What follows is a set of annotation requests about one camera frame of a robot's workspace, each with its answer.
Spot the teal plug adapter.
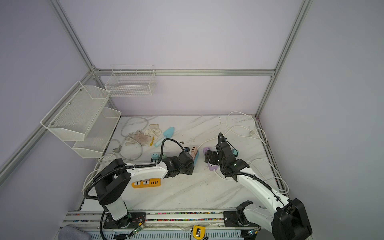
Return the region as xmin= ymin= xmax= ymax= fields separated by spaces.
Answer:
xmin=233 ymin=149 xmax=239 ymax=157

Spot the purple power strip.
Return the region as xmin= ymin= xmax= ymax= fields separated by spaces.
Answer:
xmin=203 ymin=147 xmax=219 ymax=172

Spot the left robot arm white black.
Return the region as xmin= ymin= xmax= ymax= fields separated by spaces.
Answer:
xmin=83 ymin=139 xmax=198 ymax=229

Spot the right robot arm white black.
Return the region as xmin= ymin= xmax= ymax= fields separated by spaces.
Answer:
xmin=206 ymin=133 xmax=313 ymax=240

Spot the pink plug adapter near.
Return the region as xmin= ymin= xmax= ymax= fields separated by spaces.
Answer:
xmin=191 ymin=147 xmax=198 ymax=158

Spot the teal power strip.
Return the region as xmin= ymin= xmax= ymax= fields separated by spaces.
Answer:
xmin=194 ymin=152 xmax=200 ymax=166

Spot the teal adapter on black strip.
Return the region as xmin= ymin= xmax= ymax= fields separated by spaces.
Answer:
xmin=151 ymin=153 xmax=160 ymax=161

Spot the light blue brush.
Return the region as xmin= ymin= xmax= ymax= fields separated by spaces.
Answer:
xmin=155 ymin=127 xmax=175 ymax=148

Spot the orange power strip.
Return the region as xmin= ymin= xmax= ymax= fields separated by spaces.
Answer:
xmin=132 ymin=178 xmax=161 ymax=189

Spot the beige power strip bundle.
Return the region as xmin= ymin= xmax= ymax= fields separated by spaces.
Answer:
xmin=127 ymin=124 xmax=162 ymax=146

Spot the yellow tape measure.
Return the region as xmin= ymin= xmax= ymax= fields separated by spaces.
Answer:
xmin=190 ymin=225 xmax=206 ymax=240

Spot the white mesh two-tier shelf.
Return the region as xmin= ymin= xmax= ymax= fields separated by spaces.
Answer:
xmin=41 ymin=82 xmax=121 ymax=159

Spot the grey cloth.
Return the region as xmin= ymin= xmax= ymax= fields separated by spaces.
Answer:
xmin=58 ymin=226 xmax=91 ymax=240

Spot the white power cable right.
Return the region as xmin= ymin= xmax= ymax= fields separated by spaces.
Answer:
xmin=197 ymin=111 xmax=290 ymax=196

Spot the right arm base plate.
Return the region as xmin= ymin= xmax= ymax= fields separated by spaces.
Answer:
xmin=223 ymin=211 xmax=259 ymax=227

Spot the aluminium rail base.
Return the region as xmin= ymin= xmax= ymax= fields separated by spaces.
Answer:
xmin=60 ymin=210 xmax=264 ymax=240

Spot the grey cable with plug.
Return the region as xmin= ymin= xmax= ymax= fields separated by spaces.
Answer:
xmin=112 ymin=116 xmax=150 ymax=161

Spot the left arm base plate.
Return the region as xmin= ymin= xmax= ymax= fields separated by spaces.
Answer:
xmin=103 ymin=212 xmax=146 ymax=229

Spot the white wire basket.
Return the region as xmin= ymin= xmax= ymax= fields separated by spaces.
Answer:
xmin=105 ymin=65 xmax=157 ymax=97

